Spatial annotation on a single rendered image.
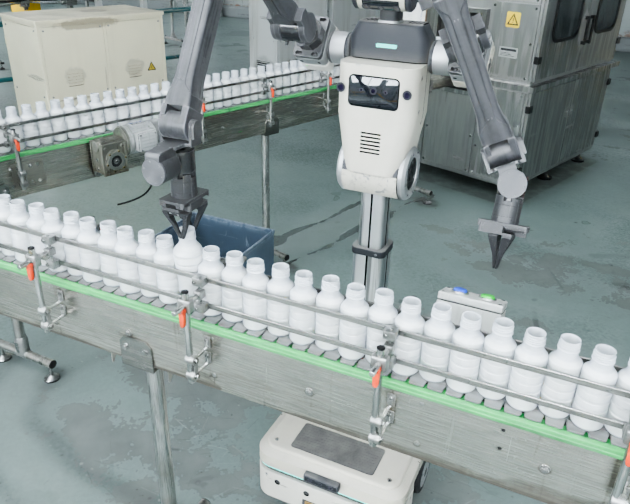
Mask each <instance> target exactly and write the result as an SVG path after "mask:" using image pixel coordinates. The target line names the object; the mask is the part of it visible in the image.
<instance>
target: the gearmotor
mask: <svg viewBox="0 0 630 504"><path fill-rule="evenodd" d="M158 119H159V118H155V119H150V120H144V121H137V122H132V123H127V124H125V125H119V126H117V127H116V128H115V129H114V131H113V134H111V135H106V136H102V137H97V138H93V139H92V140H89V145H90V152H91V159H92V166H93V171H94V174H95V176H96V177H100V176H101V174H103V175H104V177H107V176H111V175H115V174H119V173H123V172H126V171H129V165H128V155H130V154H135V153H139V152H145V151H148V150H150V149H152V148H153V147H155V146H157V145H156V144H157V143H160V134H159V130H158ZM151 187H152V185H151V184H150V187H149V188H148V190H147V191H146V192H145V193H144V194H142V195H141V196H139V197H137V198H135V199H132V200H129V201H126V202H122V203H118V204H117V205H122V204H126V203H129V202H132V201H135V200H137V199H139V198H141V197H143V196H144V195H145V194H147V193H148V192H149V190H150V189H151Z"/></svg>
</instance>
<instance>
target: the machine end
mask: <svg viewBox="0 0 630 504"><path fill-rule="evenodd" d="M467 3H468V10H469V13H470V15H471V16H474V15H476V14H478V13H480V14H481V16H482V19H483V22H484V25H485V29H486V30H489V31H490V34H491V36H492V40H493V43H494V47H495V51H494V55H493V59H492V63H491V68H490V72H489V76H490V80H491V83H492V86H493V89H494V92H495V95H496V98H497V101H498V104H499V106H500V108H501V110H502V112H503V114H504V115H505V116H506V117H507V119H508V121H509V124H510V126H511V128H512V131H513V133H514V136H515V137H520V136H522V139H523V142H524V145H525V148H526V151H527V154H524V155H525V158H526V161H527V162H526V163H523V164H520V165H517V166H516V167H517V170H519V171H521V172H522V173H525V174H524V175H527V176H529V178H528V181H529V180H531V179H532V178H534V177H536V176H537V178H538V179H541V180H551V179H552V176H550V175H548V174H547V171H548V170H550V169H552V168H554V167H556V166H558V165H560V164H562V163H564V162H566V161H568V160H571V161H573V162H578V163H582V162H584V161H585V159H583V158H581V157H580V154H581V153H583V152H585V151H587V150H589V149H591V147H592V146H593V144H594V140H595V137H597V136H598V134H599V131H598V130H597V127H598V122H599V118H600V114H601V109H602V105H603V101H604V96H605V92H606V88H607V85H609V84H610V82H611V78H609V75H610V70H611V69H610V68H614V67H617V66H619V63H620V61H617V60H611V59H613V57H614V53H615V48H616V44H619V43H620V39H621V37H618V35H619V31H620V27H621V22H622V18H623V14H624V9H625V5H626V0H467ZM426 22H429V23H430V26H431V29H432V31H433V33H434V36H435V38H436V37H440V35H439V32H438V30H441V29H443V28H445V27H444V23H443V21H442V19H441V17H440V15H439V14H438V12H437V11H436V9H435V8H434V7H432V8H430V9H427V17H426ZM482 149H483V147H482V144H481V141H480V139H479V136H478V133H477V120H476V115H475V111H474V108H473V105H472V103H471V100H470V97H469V94H468V91H467V88H464V87H456V86H454V85H450V86H446V87H442V88H438V89H434V90H432V93H429V95H428V107H427V113H426V116H425V120H424V123H423V127H422V130H421V133H420V137H419V147H418V150H419V153H420V163H423V164H427V165H431V166H434V167H438V168H441V169H444V170H448V171H451V172H455V173H458V174H462V175H465V176H468V177H471V178H475V179H478V180H482V181H485V182H489V183H492V184H495V185H497V181H498V178H499V176H500V175H499V172H496V173H494V174H491V175H488V173H487V169H486V166H485V163H484V160H483V157H482V154H481V153H480V152H481V150H482ZM575 156H576V157H575ZM542 173H543V174H542Z"/></svg>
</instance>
